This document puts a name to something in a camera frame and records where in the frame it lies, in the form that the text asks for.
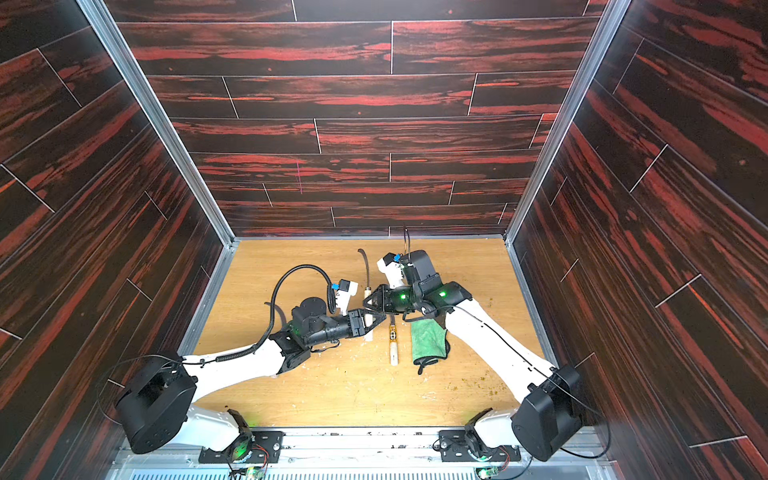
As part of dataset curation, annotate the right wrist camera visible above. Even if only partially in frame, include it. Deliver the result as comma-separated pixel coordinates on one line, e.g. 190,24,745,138
376,253,405,289

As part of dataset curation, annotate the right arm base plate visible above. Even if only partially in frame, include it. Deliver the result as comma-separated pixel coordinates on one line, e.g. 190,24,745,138
432,429,522,463

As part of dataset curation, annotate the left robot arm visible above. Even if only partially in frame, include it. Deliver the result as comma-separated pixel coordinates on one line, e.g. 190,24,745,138
115,297,387,454

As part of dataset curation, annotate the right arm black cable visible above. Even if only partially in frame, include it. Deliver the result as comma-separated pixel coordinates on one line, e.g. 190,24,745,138
403,227,612,480

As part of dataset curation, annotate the small sickle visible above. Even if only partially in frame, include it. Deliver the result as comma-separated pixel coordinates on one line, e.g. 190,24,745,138
265,302,287,330
389,315,399,366
358,248,374,342

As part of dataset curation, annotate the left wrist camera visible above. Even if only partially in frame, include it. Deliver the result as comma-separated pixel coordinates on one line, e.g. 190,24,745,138
333,279,359,315

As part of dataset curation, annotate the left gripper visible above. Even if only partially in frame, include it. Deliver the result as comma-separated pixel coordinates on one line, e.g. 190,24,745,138
303,310,384,350

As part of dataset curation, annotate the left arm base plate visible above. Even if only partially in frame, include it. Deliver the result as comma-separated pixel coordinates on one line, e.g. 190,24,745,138
198,430,285,466

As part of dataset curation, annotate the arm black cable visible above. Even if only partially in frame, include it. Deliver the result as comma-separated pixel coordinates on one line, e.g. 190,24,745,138
403,227,612,480
98,263,337,415

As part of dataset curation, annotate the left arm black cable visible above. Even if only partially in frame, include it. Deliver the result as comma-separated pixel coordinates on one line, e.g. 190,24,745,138
98,263,337,415

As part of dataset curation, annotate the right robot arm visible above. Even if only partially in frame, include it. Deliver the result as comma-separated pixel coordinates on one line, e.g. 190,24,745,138
365,250,583,461

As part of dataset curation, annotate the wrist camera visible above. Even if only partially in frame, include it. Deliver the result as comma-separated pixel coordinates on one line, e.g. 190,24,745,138
333,279,359,315
376,253,405,289

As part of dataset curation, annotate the green and black rag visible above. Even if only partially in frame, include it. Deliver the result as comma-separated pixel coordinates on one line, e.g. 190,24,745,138
411,319,450,375

